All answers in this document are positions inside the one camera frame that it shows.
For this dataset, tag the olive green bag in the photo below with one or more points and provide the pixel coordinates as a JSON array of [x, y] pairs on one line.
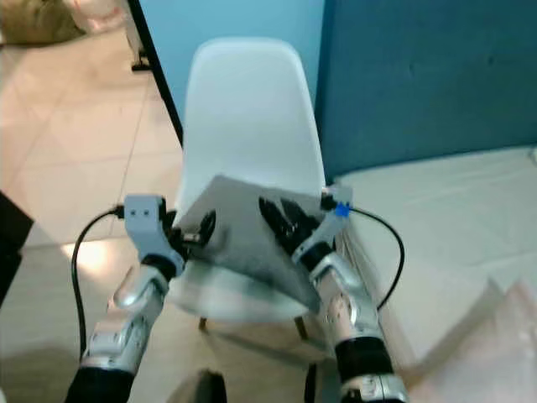
[[38, 21]]

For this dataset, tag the black slanted frame bar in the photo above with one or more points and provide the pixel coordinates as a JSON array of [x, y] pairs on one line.
[[155, 63]]

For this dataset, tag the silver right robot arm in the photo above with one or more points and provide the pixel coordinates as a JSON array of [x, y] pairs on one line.
[[352, 323]]

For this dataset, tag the black robot foot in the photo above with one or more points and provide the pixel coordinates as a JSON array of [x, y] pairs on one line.
[[211, 388], [311, 384]]

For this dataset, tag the white bed mattress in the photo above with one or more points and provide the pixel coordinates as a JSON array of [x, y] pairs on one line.
[[453, 210]]

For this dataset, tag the pink dotted pillow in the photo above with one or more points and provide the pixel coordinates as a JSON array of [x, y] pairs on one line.
[[482, 348]]

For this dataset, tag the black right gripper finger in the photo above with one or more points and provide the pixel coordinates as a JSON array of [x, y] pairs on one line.
[[299, 215], [273, 220]]

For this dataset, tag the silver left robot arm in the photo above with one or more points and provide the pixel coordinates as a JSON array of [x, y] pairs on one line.
[[132, 309]]

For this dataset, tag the black robot right foot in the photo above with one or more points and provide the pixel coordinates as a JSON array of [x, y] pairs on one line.
[[311, 384]]

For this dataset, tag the blue padded headboard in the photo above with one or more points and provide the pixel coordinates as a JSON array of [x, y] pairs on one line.
[[428, 80]]

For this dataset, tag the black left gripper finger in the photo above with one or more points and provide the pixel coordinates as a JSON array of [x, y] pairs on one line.
[[206, 225], [190, 243]]

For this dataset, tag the white plastic bag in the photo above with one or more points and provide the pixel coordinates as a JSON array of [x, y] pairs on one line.
[[99, 13]]

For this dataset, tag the white plastic shell chair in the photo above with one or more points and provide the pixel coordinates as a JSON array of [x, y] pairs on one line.
[[247, 109]]

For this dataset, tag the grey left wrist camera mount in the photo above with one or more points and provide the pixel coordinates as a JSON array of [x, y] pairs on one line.
[[144, 217]]

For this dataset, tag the black tripod stand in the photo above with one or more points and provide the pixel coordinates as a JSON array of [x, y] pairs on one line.
[[138, 52]]

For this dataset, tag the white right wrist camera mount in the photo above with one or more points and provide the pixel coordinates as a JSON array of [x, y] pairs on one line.
[[336, 210]]

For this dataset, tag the grey square pillow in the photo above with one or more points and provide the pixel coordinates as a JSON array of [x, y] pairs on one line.
[[239, 239]]

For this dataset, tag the black robot left foot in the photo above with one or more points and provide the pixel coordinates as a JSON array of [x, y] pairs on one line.
[[211, 388]]

